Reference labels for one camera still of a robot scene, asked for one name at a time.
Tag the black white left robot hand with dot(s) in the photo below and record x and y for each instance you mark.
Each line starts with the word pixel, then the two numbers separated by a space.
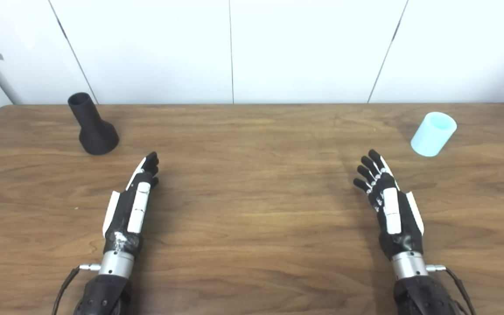
pixel 123 214

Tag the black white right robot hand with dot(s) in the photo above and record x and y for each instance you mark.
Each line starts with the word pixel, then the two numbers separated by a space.
pixel 398 218

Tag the light blue cylinder cup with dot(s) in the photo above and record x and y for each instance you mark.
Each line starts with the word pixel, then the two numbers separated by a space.
pixel 431 135

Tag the black funnel-shaped nozzle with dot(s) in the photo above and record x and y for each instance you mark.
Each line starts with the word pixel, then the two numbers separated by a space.
pixel 94 131

